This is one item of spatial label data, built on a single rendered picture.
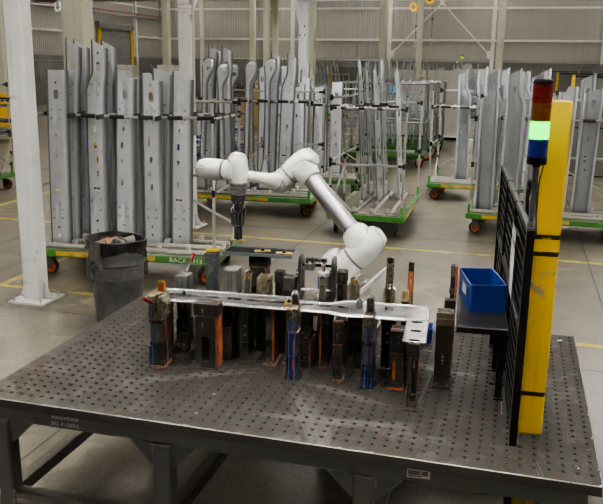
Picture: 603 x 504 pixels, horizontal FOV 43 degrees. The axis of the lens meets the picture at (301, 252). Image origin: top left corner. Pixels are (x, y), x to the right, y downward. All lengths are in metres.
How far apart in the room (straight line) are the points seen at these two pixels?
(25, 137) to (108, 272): 1.46
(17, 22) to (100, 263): 2.14
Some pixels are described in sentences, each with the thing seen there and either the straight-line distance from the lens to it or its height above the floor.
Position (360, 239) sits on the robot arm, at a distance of 4.23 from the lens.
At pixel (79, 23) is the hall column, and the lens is 11.03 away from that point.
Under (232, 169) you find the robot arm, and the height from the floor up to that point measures 1.59.
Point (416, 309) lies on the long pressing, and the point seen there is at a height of 1.00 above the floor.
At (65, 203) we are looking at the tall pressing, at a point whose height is 0.72.
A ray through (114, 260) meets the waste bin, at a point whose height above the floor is 0.58.
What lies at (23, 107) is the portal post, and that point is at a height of 1.72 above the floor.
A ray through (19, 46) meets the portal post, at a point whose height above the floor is 2.22.
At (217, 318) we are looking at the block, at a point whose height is 0.96.
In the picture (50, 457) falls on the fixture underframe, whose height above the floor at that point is 0.23.
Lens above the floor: 2.11
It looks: 14 degrees down
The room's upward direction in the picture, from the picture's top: 1 degrees clockwise
